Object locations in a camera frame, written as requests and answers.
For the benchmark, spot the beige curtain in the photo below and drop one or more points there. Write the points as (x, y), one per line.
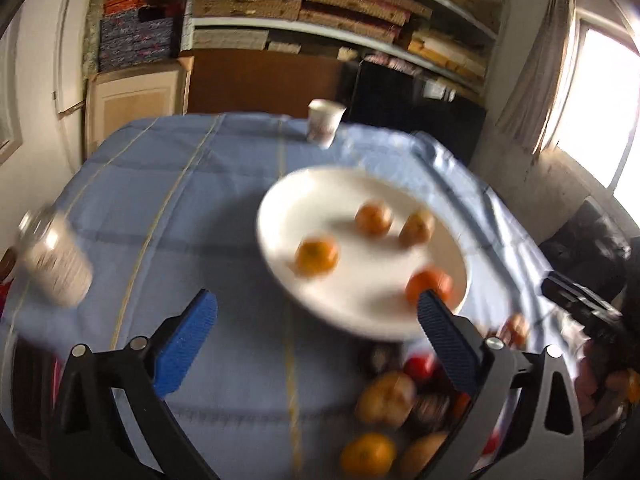
(545, 65)

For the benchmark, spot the stack of blue patterned boxes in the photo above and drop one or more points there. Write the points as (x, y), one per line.
(135, 40)

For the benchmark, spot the small red fruit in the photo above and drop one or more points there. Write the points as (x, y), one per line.
(421, 367)
(492, 442)

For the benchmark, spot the yellowish orange mandarin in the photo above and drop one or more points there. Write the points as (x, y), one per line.
(416, 227)

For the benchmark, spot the black cabinet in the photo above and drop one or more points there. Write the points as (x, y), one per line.
(415, 110)

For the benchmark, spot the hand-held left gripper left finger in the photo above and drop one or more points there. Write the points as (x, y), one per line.
(187, 340)

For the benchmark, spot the stack of woven flat boxes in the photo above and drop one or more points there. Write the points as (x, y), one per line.
(350, 5)

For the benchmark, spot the large yellow-brown fruit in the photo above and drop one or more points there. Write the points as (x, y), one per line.
(385, 399)
(422, 455)

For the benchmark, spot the window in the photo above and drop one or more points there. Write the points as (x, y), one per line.
(600, 105)

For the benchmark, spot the white paper cup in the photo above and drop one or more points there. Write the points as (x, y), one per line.
(325, 122)

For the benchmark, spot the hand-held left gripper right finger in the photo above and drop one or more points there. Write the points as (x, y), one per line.
(445, 340)

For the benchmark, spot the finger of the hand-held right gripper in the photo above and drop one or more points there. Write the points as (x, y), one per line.
(580, 302)

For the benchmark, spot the dark crate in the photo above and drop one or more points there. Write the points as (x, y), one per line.
(35, 395)

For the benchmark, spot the white plate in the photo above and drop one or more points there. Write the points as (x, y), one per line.
(350, 290)

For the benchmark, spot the blue checked tablecloth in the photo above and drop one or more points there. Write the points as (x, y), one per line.
(200, 200)

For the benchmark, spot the white drink can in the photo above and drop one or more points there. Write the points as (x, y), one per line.
(55, 260)

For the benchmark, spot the white metal shelf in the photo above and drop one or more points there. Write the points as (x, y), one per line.
(340, 32)

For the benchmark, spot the brown wooden board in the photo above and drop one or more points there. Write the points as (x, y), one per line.
(265, 82)

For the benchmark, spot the speckled stone slab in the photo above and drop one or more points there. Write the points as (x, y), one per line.
(94, 25)

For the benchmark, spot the stack of orange boxes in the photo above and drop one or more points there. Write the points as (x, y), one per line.
(130, 5)

